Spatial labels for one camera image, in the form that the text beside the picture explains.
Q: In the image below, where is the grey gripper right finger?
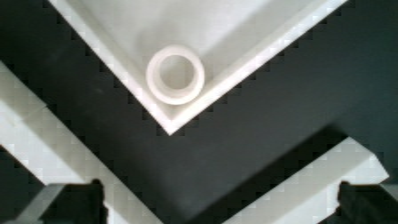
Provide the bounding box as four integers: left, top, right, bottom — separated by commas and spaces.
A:
321, 182, 398, 224

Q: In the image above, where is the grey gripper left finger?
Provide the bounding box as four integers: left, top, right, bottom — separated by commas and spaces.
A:
12, 179, 106, 224

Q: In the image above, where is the white square tabletop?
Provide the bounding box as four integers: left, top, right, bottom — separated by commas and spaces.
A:
48, 0, 346, 133

